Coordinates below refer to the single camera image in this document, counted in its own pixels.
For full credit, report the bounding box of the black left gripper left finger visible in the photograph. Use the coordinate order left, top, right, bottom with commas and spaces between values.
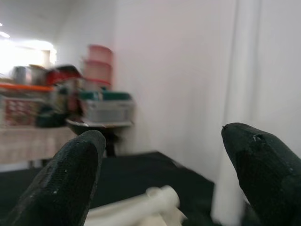
0, 129, 107, 226

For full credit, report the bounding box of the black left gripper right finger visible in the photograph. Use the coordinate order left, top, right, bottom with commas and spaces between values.
221, 122, 301, 226

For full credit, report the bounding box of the white plastic children table top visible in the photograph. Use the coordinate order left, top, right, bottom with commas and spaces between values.
162, 204, 189, 226

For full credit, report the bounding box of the beige table cover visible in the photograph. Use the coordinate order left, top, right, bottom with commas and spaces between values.
0, 127, 77, 164

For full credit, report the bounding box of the black stool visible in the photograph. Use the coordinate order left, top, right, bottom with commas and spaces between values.
103, 134, 118, 156

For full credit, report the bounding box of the black bag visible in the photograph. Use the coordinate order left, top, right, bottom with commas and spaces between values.
36, 107, 69, 128

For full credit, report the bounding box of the black tablecloth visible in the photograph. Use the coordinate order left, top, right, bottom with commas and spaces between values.
0, 151, 215, 226

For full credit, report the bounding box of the red print carton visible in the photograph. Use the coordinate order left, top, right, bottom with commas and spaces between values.
4, 98, 40, 127

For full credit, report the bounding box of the clear plastic storage container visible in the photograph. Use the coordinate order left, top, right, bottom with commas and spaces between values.
82, 98, 135, 122

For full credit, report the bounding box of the white threaded plastic table leg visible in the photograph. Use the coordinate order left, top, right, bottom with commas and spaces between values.
88, 185, 181, 226

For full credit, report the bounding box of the orange lid storage box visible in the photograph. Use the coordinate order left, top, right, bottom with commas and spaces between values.
0, 82, 56, 128

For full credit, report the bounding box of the dark green plastic lid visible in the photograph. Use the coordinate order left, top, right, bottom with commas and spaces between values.
79, 90, 132, 101

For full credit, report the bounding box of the red plastic box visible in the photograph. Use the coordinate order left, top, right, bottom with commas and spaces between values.
46, 65, 83, 86

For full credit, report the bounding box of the metal pot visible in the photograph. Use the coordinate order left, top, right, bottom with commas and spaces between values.
11, 65, 32, 85

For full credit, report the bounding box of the pink plastic bucket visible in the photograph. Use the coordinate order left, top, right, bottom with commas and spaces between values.
87, 44, 113, 62
83, 60, 113, 85

